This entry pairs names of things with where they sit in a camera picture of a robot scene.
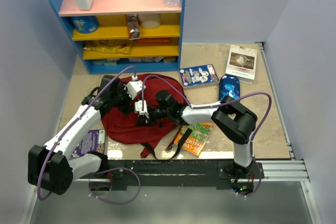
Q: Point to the orange treehouse book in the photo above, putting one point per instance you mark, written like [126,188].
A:
[197,139]

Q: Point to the blue shelf unit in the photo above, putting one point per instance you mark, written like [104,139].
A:
[112,17]

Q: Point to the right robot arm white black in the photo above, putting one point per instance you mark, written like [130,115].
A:
[235,120]

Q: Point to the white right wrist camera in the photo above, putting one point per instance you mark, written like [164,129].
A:
[140,108]

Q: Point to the blue dinosaur pencil case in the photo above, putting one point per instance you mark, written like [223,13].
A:
[229,86]

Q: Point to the silver snack packet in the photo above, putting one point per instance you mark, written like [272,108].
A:
[133,27]

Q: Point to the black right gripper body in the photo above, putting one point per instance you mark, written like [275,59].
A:
[157,113]

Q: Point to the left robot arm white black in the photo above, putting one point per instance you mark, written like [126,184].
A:
[50,167]

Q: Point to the white coffee cover book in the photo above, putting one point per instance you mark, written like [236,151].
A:
[241,63]

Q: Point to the red flat box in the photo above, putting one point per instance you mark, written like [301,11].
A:
[154,40]

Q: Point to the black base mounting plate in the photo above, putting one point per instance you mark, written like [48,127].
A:
[218,173]

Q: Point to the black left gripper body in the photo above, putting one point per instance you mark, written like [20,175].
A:
[122,100]

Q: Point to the white round container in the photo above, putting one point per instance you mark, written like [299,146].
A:
[149,21]

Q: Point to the red backpack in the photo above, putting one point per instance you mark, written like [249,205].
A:
[129,129]

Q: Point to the blue snack can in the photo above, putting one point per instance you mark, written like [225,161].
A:
[85,24]

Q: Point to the purple book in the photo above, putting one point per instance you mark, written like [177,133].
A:
[94,140]

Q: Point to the yellow chips bag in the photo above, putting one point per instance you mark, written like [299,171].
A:
[109,46]

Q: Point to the blue cartoon book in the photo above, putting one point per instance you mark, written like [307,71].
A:
[198,76]

